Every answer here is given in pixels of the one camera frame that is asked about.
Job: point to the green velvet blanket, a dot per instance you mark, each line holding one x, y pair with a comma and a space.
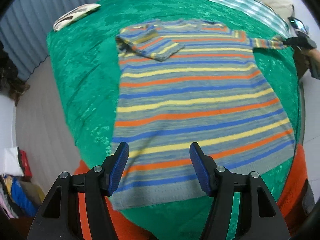
82, 80

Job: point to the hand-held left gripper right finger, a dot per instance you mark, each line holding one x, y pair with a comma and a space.
198, 165

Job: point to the striped knitted sweater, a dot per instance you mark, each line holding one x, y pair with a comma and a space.
195, 92

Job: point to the brown wooden nightstand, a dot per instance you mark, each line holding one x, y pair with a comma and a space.
301, 62

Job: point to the person's right hand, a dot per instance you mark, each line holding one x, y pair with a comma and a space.
314, 55

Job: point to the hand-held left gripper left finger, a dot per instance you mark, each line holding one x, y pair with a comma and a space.
120, 165

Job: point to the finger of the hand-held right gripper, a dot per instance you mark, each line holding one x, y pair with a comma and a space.
300, 42

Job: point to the red cloth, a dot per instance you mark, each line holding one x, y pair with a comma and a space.
26, 165

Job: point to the green checked bed sheet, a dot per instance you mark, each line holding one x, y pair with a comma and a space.
237, 2

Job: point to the patterned white pillow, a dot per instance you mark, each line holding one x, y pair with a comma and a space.
75, 15

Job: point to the dark hanging clothes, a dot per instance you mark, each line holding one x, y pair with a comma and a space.
10, 77

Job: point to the pile of colourful clothes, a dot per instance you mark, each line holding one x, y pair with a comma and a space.
20, 197

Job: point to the white folded cloth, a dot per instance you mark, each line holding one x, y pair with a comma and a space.
12, 161

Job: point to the grey-blue curtain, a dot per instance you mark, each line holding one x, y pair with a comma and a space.
32, 30

